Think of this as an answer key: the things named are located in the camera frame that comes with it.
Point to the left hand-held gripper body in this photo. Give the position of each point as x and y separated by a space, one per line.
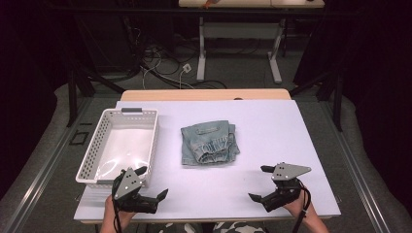
128 189

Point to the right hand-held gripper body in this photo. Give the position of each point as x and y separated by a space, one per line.
286 191

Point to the white perforated plastic basket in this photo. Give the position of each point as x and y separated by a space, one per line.
124 149

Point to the light blue denim shorts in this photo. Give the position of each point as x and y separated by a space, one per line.
209 142

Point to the person's right hand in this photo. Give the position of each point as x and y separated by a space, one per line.
299 205

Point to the person's left hand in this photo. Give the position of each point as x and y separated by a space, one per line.
110 208

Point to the white table mat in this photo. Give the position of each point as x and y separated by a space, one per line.
259 136

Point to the camouflage pants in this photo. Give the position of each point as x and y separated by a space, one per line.
236 228

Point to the wooden table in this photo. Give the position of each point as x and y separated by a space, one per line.
207 94

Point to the black metal stand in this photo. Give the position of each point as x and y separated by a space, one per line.
73 97
338 103

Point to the white power adapter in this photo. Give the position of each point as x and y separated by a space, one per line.
187 68

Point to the white-framed desk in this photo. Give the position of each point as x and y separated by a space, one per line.
239 30

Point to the black horizontal bar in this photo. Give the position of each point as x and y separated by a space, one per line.
129 10

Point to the orange object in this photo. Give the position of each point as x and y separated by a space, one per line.
209 3

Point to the aluminium floor rail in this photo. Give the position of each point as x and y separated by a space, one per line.
42 181
359 181

